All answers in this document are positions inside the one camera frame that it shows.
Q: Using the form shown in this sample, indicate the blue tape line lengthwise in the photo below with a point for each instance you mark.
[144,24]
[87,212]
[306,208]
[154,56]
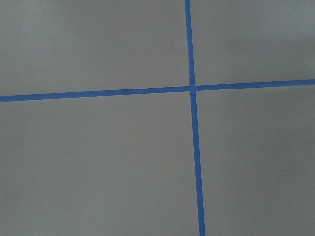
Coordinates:
[194,120]

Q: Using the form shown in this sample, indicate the blue tape line crosswise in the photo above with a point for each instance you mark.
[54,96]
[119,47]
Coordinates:
[137,91]

